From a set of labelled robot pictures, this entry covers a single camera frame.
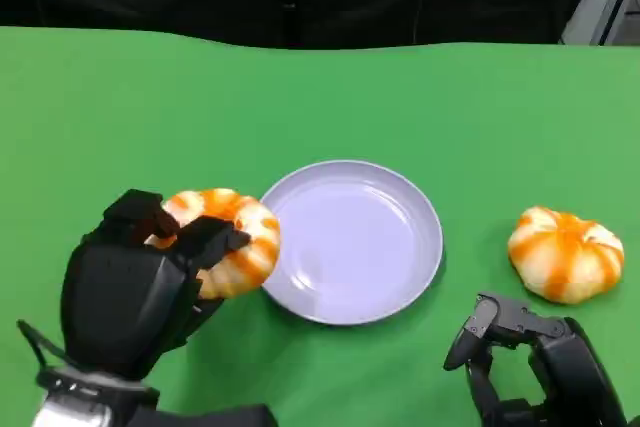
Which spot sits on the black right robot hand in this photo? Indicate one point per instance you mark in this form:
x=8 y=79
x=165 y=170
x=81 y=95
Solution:
x=570 y=372

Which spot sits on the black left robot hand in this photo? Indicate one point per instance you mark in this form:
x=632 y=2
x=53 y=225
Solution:
x=120 y=297

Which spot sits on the orange white toy bread roll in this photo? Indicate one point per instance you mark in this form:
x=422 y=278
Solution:
x=565 y=257
x=250 y=247

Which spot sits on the green cloth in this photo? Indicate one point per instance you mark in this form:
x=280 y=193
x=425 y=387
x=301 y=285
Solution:
x=150 y=122

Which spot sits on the lilac plate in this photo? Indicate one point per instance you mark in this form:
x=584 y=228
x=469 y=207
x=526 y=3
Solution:
x=360 y=247

